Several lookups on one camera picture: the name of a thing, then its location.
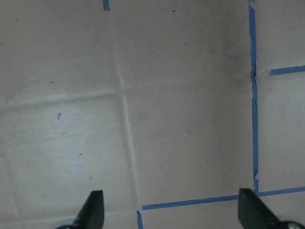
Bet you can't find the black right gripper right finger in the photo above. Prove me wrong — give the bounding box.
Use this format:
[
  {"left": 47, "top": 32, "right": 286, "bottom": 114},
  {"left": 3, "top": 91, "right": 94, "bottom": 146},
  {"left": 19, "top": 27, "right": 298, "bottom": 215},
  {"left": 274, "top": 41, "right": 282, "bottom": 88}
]
[{"left": 238, "top": 188, "right": 295, "bottom": 229}]

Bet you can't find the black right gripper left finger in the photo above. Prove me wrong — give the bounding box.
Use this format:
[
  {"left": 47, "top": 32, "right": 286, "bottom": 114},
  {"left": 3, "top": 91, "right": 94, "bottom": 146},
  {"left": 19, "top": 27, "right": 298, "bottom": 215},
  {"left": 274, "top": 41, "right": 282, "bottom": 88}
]
[{"left": 71, "top": 190, "right": 104, "bottom": 229}]

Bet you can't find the brown paper table cover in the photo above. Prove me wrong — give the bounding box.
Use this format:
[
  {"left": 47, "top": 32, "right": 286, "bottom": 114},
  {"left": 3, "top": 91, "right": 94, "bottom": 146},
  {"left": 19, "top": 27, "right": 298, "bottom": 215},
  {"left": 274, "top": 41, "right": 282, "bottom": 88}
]
[{"left": 0, "top": 0, "right": 305, "bottom": 229}]

